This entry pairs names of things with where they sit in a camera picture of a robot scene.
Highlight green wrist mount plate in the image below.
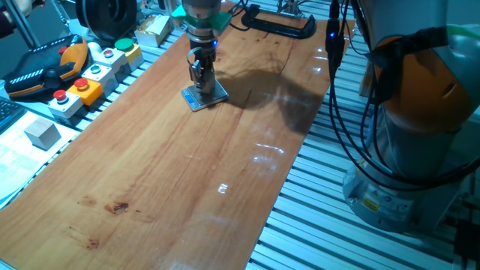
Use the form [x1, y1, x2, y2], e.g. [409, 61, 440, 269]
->
[171, 4, 233, 33]

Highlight large wooden cube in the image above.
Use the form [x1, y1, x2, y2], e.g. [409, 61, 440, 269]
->
[24, 116, 62, 152]

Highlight white box large red button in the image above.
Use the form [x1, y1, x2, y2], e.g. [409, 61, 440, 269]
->
[47, 88, 84, 120]

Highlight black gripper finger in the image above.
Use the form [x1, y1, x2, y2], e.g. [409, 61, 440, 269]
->
[190, 60, 206, 93]
[207, 54, 218, 82]

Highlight yellow box red button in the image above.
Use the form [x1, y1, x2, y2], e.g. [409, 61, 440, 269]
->
[67, 77, 104, 107]

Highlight silver digital pocket scale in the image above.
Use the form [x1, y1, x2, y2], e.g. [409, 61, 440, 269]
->
[180, 78, 230, 113]

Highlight orange black teach pendant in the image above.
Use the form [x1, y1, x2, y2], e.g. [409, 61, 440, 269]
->
[2, 34, 90, 99]

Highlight black filament spool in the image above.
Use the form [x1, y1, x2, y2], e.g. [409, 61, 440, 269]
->
[74, 0, 138, 43]

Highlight black computer keyboard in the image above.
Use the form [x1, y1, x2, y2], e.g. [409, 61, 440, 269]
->
[0, 96, 27, 134]

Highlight bare person hand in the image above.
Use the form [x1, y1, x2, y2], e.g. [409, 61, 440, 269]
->
[10, 0, 47, 17]

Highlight dark sleeved person forearm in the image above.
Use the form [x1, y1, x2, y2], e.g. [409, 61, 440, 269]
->
[0, 9, 26, 40]

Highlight grey ribbon cable loop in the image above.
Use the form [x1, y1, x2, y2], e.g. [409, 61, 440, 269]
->
[186, 46, 203, 65]

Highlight white box small red button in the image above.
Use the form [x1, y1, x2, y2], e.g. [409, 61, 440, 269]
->
[93, 47, 132, 83]

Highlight yellow box green button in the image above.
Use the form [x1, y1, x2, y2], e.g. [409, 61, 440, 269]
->
[114, 37, 146, 72]

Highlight white paper sheets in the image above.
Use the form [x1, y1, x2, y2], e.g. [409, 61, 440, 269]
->
[0, 110, 82, 209]

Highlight white box small green button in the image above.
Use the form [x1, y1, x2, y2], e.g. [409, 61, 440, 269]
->
[81, 63, 119, 98]

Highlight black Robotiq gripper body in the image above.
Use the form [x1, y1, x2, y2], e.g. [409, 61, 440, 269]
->
[189, 39, 219, 72]

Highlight black C clamp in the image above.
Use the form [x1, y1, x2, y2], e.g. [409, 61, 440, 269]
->
[241, 3, 317, 40]

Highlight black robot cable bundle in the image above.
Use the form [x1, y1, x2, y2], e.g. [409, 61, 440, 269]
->
[228, 0, 480, 192]

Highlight glossy wooden board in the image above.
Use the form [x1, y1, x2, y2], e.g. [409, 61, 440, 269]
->
[0, 1, 356, 270]

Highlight gold foil packet box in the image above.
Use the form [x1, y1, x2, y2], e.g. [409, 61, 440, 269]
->
[134, 13, 173, 48]

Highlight grey metal frame strut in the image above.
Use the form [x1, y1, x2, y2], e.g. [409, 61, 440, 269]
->
[52, 0, 72, 26]
[3, 0, 41, 49]

